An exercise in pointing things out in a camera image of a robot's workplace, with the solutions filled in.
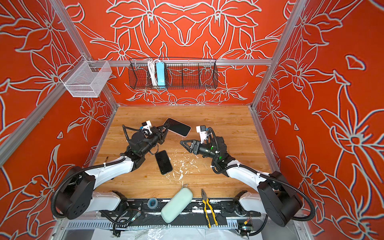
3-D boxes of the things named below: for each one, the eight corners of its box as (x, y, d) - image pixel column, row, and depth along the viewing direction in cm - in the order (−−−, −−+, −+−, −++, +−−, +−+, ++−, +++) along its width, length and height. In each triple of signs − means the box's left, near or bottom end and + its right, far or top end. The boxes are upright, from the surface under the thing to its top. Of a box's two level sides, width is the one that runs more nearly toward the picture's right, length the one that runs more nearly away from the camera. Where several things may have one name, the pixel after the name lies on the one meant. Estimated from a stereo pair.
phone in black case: (161, 175, 86) (160, 174, 84) (154, 155, 94) (154, 153, 93) (173, 170, 88) (173, 168, 86) (166, 150, 96) (165, 149, 95)
